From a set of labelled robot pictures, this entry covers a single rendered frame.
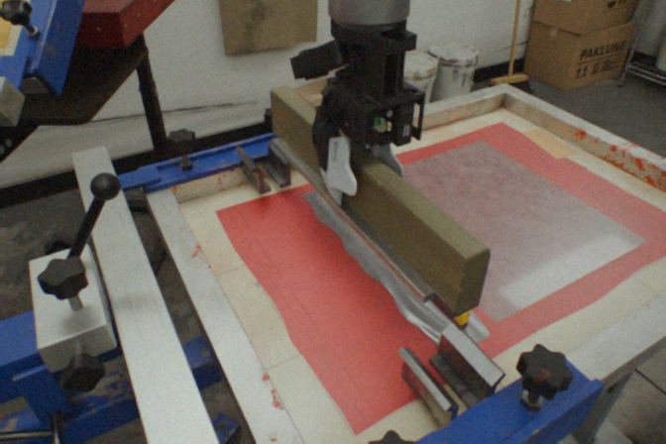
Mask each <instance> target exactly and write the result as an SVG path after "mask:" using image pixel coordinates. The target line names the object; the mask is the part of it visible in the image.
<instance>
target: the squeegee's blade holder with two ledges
mask: <svg viewBox="0 0 666 444"><path fill-rule="evenodd" d="M274 147H275V148H276V149H277V150H278V151H279V152H280V153H281V154H282V155H283V156H284V157H285V158H286V159H287V160H288V161H289V162H290V164H291V165H292V166H293V167H294V168H295V169H296V170H297V171H298V172H299V173H300V174H301V175H302V176H303V177H304V178H305V179H306V181H307V182H309V184H310V185H311V186H312V187H313V188H314V189H315V190H316V191H317V192H318V193H319V194H320V195H321V196H322V197H323V198H324V200H325V201H326V202H328V204H329V205H330V206H331V207H332V208H333V209H334V210H335V211H336V212H337V213H338V214H339V215H340V216H341V217H342V218H343V220H344V221H346V222H347V223H348V225H349V226H350V227H351V228H352V229H353V230H354V231H355V232H356V233H357V234H358V235H359V236H360V237H361V239H362V240H363V241H365V242H366V243H367V245H368V246H369V247H370V248H371V249H372V250H373V251H374V252H375V253H376V254H377V255H378V256H379V257H380V258H381V260H382V261H383V262H385V263H386V265H387V266H388V267H389V268H390V269H391V270H392V271H393V272H394V273H395V274H396V275H397V276H398V277H399V278H400V280H401V281H402V282H404V284H405V285H406V286H407V287H408V288H409V289H410V290H411V291H412V292H413V293H414V294H415V295H416V296H417V297H418V298H419V299H420V300H421V301H422V303H426V301H428V300H430V299H432V298H434V292H435V291H434V290H433V289H432V288H431V287H430V286H429V285H428V284H427V283H426V282H425V281H423V279H422V278H421V277H420V276H419V275H418V274H417V273H416V272H415V271H414V270H413V269H412V268H411V267H410V266H409V265H408V264H407V263H406V262H405V261H403V260H402V259H401V257H400V256H399V255H398V254H397V253H396V252H395V251H394V250H393V249H392V248H391V247H390V246H389V245H388V244H387V243H386V242H385V241H383V240H382V238H381V237H380V236H379V235H378V234H377V233H376V232H375V231H374V230H373V229H372V228H371V227H370V226H369V225H368V224H367V223H366V222H365V221H363V220H362V218H361V217H360V216H359V215H358V214H357V213H356V212H355V211H354V210H353V209H352V208H351V207H350V206H349V205H348V204H347V203H346V202H344V201H343V200H342V204H341V205H338V204H337V203H336V201H335V200H334V198H333V197H332V195H331V194H330V192H329V190H328V188H326V185H325V183H324V180H323V179H322V178H321V177H320V176H319V175H318V174H317V173H316V172H315V171H314V170H313V169H312V168H311V167H310V166H308V165H307V164H306V163H305V162H304V160H303V159H302V158H301V157H300V156H299V155H298V154H297V153H296V152H295V151H294V150H293V149H292V148H291V147H290V146H288V145H287V144H286V143H285V142H284V140H283V139H282V138H276V139H274Z"/></svg>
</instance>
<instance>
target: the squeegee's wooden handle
mask: <svg viewBox="0 0 666 444"><path fill-rule="evenodd" d="M271 104H272V115H273V128H274V135H275V136H276V137H277V138H282V139H283V140H284V142H285V143H286V144H287V145H288V146H290V147H291V148H292V149H293V150H294V151H295V152H296V153H297V154H298V155H299V156H300V157H301V158H302V159H303V160H304V162H305V163H306V164H307V165H308V166H310V167H311V168H312V169H313V170H314V171H315V172H316V173H317V174H318V175H319V176H320V177H321V178H322V179H323V177H322V174H321V170H320V167H319V165H318V163H317V158H316V156H315V152H314V149H313V145H312V127H313V123H314V119H315V114H316V110H315V108H314V107H313V106H312V105H311V104H309V103H308V102H307V100H305V99H303V98H302V97H301V96H300V95H298V94H297V93H296V92H295V91H293V90H292V89H291V88H290V87H289V86H287V85H283V86H279V87H274V88H273V89H272V90H271ZM338 129H339V128H338ZM339 135H340V136H344V137H346V138H347V139H348V141H349V142H350V168H351V171H352V173H353V175H354V177H355V179H356V183H357V190H356V193H355V195H350V194H348V193H346V192H343V201H344V202H346V203H347V204H348V205H349V206H350V207H351V208H352V209H353V210H354V211H355V212H356V213H357V214H358V215H359V216H360V217H361V218H362V220H363V221H365V222H366V223H367V224H368V225H369V226H370V227H371V228H372V229H373V230H374V231H375V232H376V233H377V234H378V235H379V236H380V237H381V238H382V240H383V241H385V242H386V243H387V244H388V245H389V246H390V247H391V248H392V249H393V250H394V251H395V252H396V253H397V254H398V255H399V256H400V257H401V259H402V260H403V261H405V262H406V263H407V264H408V265H409V266H410V267H411V268H412V269H413V270H414V271H415V272H416V273H417V274H418V275H419V276H420V277H421V278H422V279H423V281H425V282H426V283H427V284H428V285H429V286H430V287H431V288H432V289H433V290H434V291H435V292H434V298H435V299H436V300H437V301H438V302H439V304H440V305H441V306H442V307H443V308H444V309H445V310H446V311H448V312H449V313H450V314H451V315H452V316H453V317H458V316H460V315H462V314H464V313H466V312H468V311H471V310H473V309H475V308H477V307H478V305H479V303H480V299H481V295H482V290H483V286H484V281H485V277H486V273H487V269H488V267H489V264H490V259H491V255H492V254H491V249H490V248H489V247H488V246H485V245H484V244H483V243H482V241H481V240H479V239H478V238H477V237H476V236H474V235H473V234H472V233H471V232H469V231H468V230H467V229H466V228H463V227H462V226H461V225H460V224H458V223H457V222H456V221H455V219H453V218H452V217H451V216H450V215H448V214H447V213H446V212H445V211H443V210H441V209H440V208H439V207H437V206H436V205H435V204H434V203H433V202H431V201H430V199H429V198H428V197H426V196H425V195H424V194H423V193H420V192H419V191H418V190H417V189H415V188H414V187H413V186H412V185H410V184H409V183H408V182H407V181H405V179H404V178H403V177H401V176H399V175H398V174H397V173H396V172H394V171H393V170H392V169H391V168H389V167H388V166H387V165H386V164H384V163H382V161H381V160H380V159H378V158H377V157H376V156H375V155H373V154H372V153H371V152H370V151H368V150H367V149H366V157H365V158H361V157H360V156H359V155H358V154H356V153H355V152H354V151H353V150H352V149H351V139H350V138H349V137H348V136H346V135H344V134H343V133H342V132H341V130H340V129H339ZM323 180H324V179H323Z"/></svg>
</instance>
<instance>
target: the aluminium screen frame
mask: <svg viewBox="0 0 666 444"><path fill-rule="evenodd" d="M499 108H504V109H506V110H508V111H510V112H513V113H515V114H517V116H519V117H521V118H523V119H524V120H526V121H528V122H530V123H532V124H534V125H536V126H539V127H541V128H543V129H545V130H547V131H549V132H551V133H553V135H554V136H556V137H558V138H560V139H562V140H565V141H567V142H569V143H571V144H573V145H575V146H577V147H579V148H581V149H583V150H584V151H586V152H588V153H590V154H593V156H595V157H597V158H599V159H601V160H603V161H605V162H607V163H609V164H611V165H613V166H614V167H617V168H619V169H622V170H624V171H626V172H628V173H630V174H632V175H634V176H636V178H638V179H640V180H642V181H643V182H645V183H647V184H649V185H651V186H654V187H656V188H658V189H660V190H662V191H664V192H666V160H665V159H663V158H661V157H659V156H657V155H655V154H651V152H649V151H647V150H645V149H643V148H641V147H639V146H636V145H635V144H633V143H631V142H629V141H627V140H625V139H621V138H619V137H617V136H615V135H613V134H611V133H609V132H606V130H604V129H602V128H600V127H598V126H596V125H594V124H590V123H588V122H586V121H584V120H582V119H580V118H578V117H575V116H573V115H571V114H569V113H567V112H564V111H563V110H562V109H559V108H557V107H555V106H553V105H551V104H549V103H547V102H545V101H542V100H540V99H537V98H535V97H533V96H531V95H529V94H526V93H524V92H522V90H520V89H518V88H516V87H513V86H510V85H508V84H506V83H503V84H500V85H496V86H492V87H488V88H484V89H480V90H477V91H473V92H469V93H465V94H461V95H457V96H454V98H450V99H446V100H442V101H438V102H434V103H431V104H427V105H425V109H423V113H424V118H422V128H421V131H426V130H429V129H433V128H436V127H439V126H443V125H447V124H450V123H454V122H457V121H460V120H464V119H468V117H471V116H475V115H478V114H481V113H485V112H488V111H492V110H496V109H499ZM247 183H251V182H250V180H249V179H247V177H246V176H245V175H244V174H243V167H242V166H239V167H236V168H232V169H229V170H224V171H221V172H217V173H214V174H210V175H207V176H203V177H199V178H196V179H195V180H192V181H189V182H185V183H182V184H177V185H174V186H170V187H166V188H163V189H159V190H156V191H151V192H147V191H146V189H145V187H144V186H143V187H141V189H142V192H143V196H144V200H145V203H146V206H147V208H148V210H149V212H150V215H151V217H152V219H153V223H155V225H156V227H157V230H158V232H159V234H160V236H161V239H162V241H163V243H164V247H165V249H166V252H167V255H168V257H169V259H170V262H171V264H172V267H173V270H174V272H175V274H176V275H177V276H178V279H179V281H180V283H181V286H182V289H183V291H184V293H185V296H186V298H187V300H188V303H189V305H190V307H191V310H192V313H193V315H194V317H195V320H197V322H198V324H199V327H200V329H201V331H202V334H203V337H204V339H205V341H206V344H207V346H208V348H209V350H210V353H211V355H212V358H213V361H214V363H216V365H217V368H218V370H219V372H220V374H221V377H222V379H223V381H224V385H225V387H226V389H227V391H228V393H229V395H230V397H231V400H232V402H234V404H235V406H236V410H237V412H238V414H239V417H240V419H241V421H242V424H243V426H244V428H245V430H246V433H247V435H248V437H249V441H250V443H251V444H305V443H304V441H303V439H302V437H301V435H300V434H299V433H298V430H297V428H296V426H295V424H294V423H293V421H292V419H291V417H290V415H289V413H288V411H287V409H286V407H285V405H284V403H283V401H282V399H281V397H279V395H278V392H277V390H276V388H275V386H274V384H273V383H272V381H271V379H270V377H269V374H268V372H267V370H266V368H265V366H264V364H263V363H262V361H260V359H259V357H258V355H257V353H256V350H255V348H254V346H253V344H252V343H251V341H250V339H249V337H248V335H247V333H246V331H245V329H244V326H243V325H242V324H241V323H240V321H239V319H238V317H237V315H236V313H235V311H234V309H233V307H232V304H231V303H230V301H229V299H228V297H227V295H226V293H225V291H224V289H222V287H221V285H220V284H219V281H218V279H217V277H216V275H215V273H214V272H213V270H212V268H211V266H210V265H209V262H208V260H207V258H206V256H205V254H204V252H202V250H201V248H200V246H199V245H198V243H197V240H196V238H195V236H194V234H193V232H192V230H191V228H190V226H189V225H188V223H187V220H186V218H185V216H184V214H183V212H182V210H181V208H179V206H178V205H177V204H181V203H184V202H188V201H191V199H195V198H198V197H201V196H206V195H209V194H212V193H216V192H219V191H222V190H226V189H230V188H233V187H237V186H240V185H244V184H247ZM664 348H666V292H665V293H663V294H662V295H660V296H658V297H656V298H654V299H653V301H651V302H649V303H648V304H646V305H644V306H643V307H641V308H640V309H638V310H636V311H635V312H633V313H632V314H630V315H627V316H626V317H624V318H623V319H621V320H619V321H618V323H616V324H615V325H614V326H612V327H611V328H609V329H607V330H606V331H604V332H603V333H600V334H598V335H597V336H595V337H594V338H592V339H590V340H589V341H587V342H586V343H584V345H582V346H581V347H579V348H577V349H576V350H573V351H572V352H570V353H568V354H567V355H565V356H566V359H567V360H568V361H570V362H571V363H572V364H573V365H574V366H575V367H576V368H577V369H580V371H581V372H582V373H583V374H584V375H585V376H586V377H587V378H589V379H590V380H591V381H592V380H594V379H598V380H600V381H601V382H602V383H603V384H604V387H603V389H602V391H603V390H605V389H607V388H608V387H610V386H612V385H613V384H615V383H616V382H618V381H619V380H621V379H622V378H623V377H624V376H625V375H626V374H628V373H629V372H631V371H632V370H633V369H636V368H637V367H639V366H640V365H642V364H643V363H644V362H646V361H647V360H649V359H650V358H652V357H653V356H654V355H656V354H657V352H659V351H660V350H663V349H664ZM602 391H601V392H602Z"/></svg>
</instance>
